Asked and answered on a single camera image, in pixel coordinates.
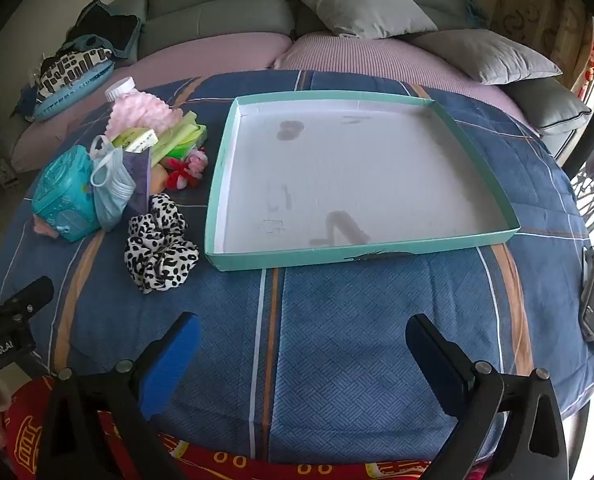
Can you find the red white fluffy scrunchie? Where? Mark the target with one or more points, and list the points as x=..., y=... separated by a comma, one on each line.
x=177, y=177

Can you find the teal shallow cardboard box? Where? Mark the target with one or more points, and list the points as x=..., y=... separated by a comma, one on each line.
x=357, y=170

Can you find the black white patterned bag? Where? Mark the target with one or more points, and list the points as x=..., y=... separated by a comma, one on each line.
x=72, y=67

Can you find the pink white knit cloth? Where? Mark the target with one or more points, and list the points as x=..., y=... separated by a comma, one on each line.
x=142, y=115

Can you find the teal wet wipes pack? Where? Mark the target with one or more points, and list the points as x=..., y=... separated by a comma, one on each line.
x=62, y=195

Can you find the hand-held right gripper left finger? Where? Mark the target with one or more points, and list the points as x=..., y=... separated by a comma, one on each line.
x=171, y=360

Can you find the leopard print scrunchie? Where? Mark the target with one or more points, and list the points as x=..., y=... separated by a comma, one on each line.
x=157, y=255

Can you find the pink white fluffy scrunchie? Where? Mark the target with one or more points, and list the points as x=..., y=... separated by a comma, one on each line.
x=197, y=162

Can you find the light green cloth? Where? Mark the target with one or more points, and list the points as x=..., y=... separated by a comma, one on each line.
x=169, y=135

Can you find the grey pillow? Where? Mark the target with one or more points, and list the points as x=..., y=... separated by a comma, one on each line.
x=362, y=5
x=482, y=55

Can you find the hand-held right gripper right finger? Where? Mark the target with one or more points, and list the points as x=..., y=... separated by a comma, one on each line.
x=424, y=342

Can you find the blue plaid blanket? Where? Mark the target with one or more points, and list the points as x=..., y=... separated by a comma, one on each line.
x=352, y=335

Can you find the blue inflatable cushion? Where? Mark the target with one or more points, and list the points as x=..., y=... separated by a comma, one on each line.
x=67, y=97

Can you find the white plastic bottle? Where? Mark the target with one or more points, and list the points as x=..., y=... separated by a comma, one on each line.
x=119, y=91

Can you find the grey sofa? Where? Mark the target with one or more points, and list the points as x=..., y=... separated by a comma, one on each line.
x=217, y=15

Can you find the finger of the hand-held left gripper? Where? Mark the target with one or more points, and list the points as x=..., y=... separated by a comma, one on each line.
x=29, y=294

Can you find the pink covered seat cushion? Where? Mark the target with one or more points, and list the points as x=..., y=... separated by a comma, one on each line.
x=202, y=55
x=377, y=60

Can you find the white green tissue pack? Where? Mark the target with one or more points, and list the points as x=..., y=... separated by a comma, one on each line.
x=137, y=141

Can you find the black ornate metal rack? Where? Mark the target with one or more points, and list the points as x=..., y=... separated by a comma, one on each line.
x=592, y=190

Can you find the purple cloth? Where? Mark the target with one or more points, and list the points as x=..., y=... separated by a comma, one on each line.
x=138, y=185

